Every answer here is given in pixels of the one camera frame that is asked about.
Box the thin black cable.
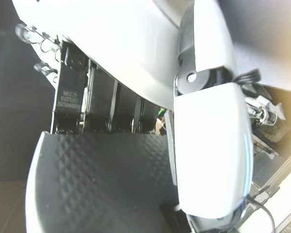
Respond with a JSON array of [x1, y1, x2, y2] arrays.
[[246, 185, 277, 233]]

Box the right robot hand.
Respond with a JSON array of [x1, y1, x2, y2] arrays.
[[25, 0, 255, 233]]

